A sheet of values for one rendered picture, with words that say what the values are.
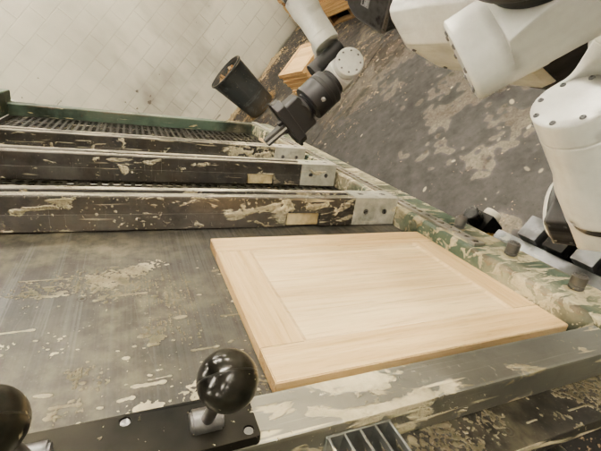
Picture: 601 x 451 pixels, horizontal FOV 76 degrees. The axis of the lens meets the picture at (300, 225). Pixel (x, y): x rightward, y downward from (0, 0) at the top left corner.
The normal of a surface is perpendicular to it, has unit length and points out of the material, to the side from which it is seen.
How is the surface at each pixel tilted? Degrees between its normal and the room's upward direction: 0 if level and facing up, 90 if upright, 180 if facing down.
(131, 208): 90
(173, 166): 90
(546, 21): 105
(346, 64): 63
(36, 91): 90
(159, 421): 54
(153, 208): 90
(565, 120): 7
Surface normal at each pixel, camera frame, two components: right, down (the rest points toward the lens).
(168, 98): 0.50, 0.23
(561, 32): 0.14, 0.85
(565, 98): -0.60, -0.62
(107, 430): 0.14, -0.92
